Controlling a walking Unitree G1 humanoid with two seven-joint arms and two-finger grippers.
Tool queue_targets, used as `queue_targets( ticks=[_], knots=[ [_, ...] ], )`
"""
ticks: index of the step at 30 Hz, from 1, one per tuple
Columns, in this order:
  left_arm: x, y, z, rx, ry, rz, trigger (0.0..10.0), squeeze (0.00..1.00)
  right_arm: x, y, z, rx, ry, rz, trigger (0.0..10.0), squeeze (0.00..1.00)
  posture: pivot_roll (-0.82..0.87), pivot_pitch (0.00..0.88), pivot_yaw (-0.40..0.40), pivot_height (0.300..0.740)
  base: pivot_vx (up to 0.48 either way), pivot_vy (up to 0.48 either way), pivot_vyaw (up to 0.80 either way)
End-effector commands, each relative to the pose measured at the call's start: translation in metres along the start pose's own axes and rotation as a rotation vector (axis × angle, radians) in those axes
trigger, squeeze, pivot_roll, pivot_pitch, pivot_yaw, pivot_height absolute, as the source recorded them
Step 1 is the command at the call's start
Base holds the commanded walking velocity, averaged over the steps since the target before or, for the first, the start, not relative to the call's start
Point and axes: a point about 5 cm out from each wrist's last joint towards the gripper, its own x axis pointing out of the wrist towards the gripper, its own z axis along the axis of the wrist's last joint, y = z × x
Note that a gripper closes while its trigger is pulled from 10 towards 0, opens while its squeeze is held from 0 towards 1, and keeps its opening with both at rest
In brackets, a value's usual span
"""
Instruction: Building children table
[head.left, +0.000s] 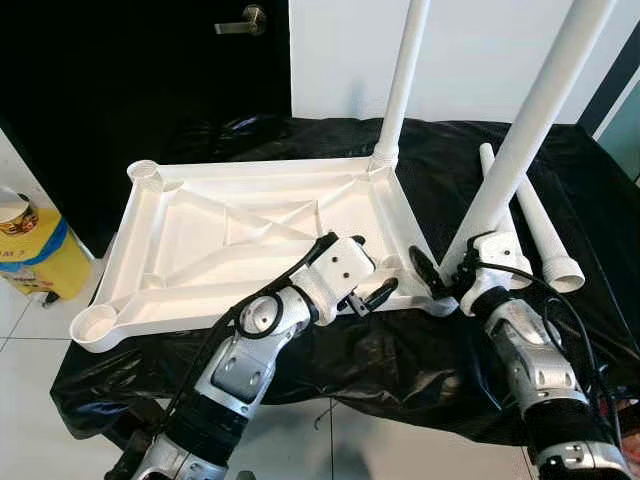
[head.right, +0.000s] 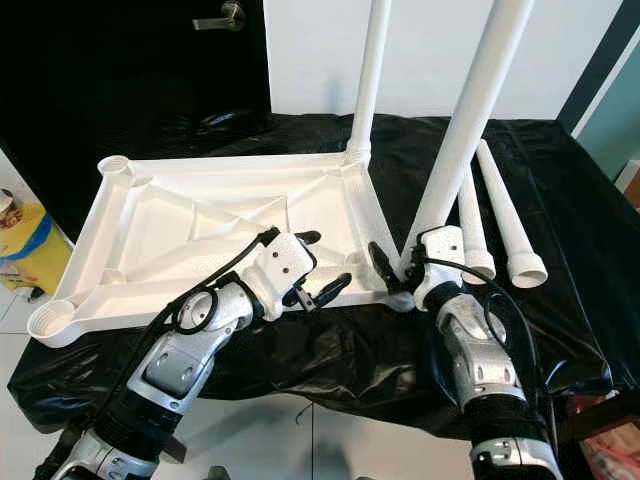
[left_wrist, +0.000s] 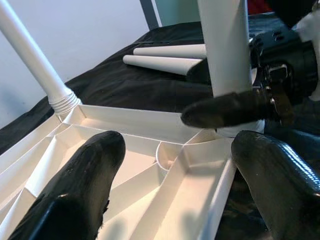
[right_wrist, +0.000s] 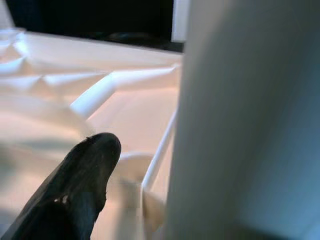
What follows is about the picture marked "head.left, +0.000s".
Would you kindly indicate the black door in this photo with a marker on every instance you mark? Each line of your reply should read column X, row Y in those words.
column 100, row 90

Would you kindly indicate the printed paper cup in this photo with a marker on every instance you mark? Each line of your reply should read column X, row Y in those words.
column 15, row 215

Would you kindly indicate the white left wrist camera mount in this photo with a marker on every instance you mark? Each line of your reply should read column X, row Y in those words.
column 340, row 270

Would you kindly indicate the thin dark floor thread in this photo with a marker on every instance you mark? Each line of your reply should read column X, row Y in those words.
column 322, row 412

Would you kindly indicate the red patterned plastic bag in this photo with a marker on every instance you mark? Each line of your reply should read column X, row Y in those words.
column 630, row 440

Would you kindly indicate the dark grey door frame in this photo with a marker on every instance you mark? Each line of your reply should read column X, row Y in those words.
column 615, row 75

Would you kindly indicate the white plastic children table top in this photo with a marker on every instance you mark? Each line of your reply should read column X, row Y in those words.
column 200, row 220

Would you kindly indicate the black plastic table cover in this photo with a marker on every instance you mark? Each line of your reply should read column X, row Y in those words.
column 420, row 370

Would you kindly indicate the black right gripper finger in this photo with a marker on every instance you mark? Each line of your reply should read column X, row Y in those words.
column 425, row 268

